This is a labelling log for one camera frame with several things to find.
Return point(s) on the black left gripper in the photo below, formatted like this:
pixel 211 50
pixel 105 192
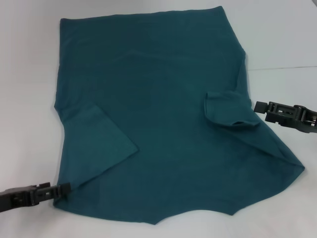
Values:
pixel 15 197

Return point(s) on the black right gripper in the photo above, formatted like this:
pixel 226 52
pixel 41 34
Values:
pixel 309 119

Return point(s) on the blue-green t-shirt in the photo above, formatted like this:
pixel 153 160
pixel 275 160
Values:
pixel 153 111

